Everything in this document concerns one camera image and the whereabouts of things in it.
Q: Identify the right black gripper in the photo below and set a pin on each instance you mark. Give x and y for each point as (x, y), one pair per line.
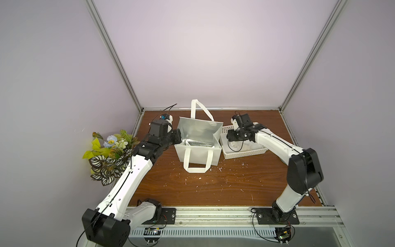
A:
(233, 134)

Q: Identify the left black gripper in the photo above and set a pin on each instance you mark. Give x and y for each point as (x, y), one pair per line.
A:
(176, 134)

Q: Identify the white perforated plastic basket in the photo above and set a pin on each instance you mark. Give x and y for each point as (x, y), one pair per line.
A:
(238, 149)

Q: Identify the white insulated delivery bag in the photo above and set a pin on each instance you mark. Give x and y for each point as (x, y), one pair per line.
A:
(200, 148)

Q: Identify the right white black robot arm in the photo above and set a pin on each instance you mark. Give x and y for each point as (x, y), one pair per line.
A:
(304, 171)

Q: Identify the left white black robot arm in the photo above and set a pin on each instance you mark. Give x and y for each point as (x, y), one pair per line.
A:
(106, 224)

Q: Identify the artificial flower plant bouquet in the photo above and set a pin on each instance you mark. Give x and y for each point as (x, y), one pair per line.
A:
(108, 157)

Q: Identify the left small circuit board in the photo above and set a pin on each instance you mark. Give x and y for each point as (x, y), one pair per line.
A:
(152, 235)

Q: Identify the small circuit board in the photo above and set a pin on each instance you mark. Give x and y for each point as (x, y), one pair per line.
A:
(283, 234)
(152, 235)

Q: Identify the right small circuit board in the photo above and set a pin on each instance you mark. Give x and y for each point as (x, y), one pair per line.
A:
(283, 234)

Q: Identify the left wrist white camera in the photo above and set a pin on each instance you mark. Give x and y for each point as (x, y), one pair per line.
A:
(169, 119)

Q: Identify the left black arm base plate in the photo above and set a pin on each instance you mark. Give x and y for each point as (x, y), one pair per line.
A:
(166, 216)

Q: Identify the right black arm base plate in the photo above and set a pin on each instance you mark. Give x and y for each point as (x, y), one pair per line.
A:
(270, 216)

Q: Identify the aluminium front rail frame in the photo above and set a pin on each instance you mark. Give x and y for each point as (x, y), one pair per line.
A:
(240, 221)

